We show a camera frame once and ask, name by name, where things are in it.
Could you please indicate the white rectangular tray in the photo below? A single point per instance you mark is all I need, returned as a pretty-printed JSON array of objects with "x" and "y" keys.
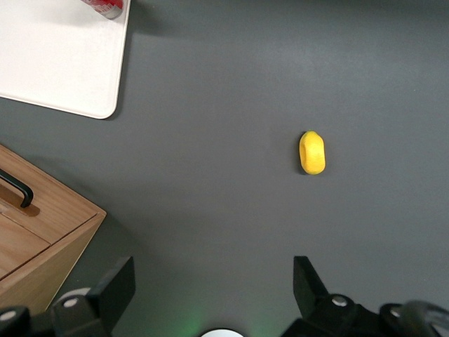
[{"x": 59, "y": 52}]

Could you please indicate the red coke bottle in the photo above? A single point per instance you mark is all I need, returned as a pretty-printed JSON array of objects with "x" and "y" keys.
[{"x": 105, "y": 7}]

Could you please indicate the yellow lemon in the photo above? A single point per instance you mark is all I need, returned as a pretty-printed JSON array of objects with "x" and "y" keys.
[{"x": 313, "y": 154}]

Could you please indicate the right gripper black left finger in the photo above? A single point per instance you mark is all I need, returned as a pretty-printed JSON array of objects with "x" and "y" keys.
[{"x": 112, "y": 291}]

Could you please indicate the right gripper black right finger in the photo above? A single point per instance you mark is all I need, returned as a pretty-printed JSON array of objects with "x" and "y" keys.
[{"x": 312, "y": 298}]

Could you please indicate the wooden drawer cabinet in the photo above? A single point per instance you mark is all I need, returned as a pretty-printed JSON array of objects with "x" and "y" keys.
[{"x": 35, "y": 245}]

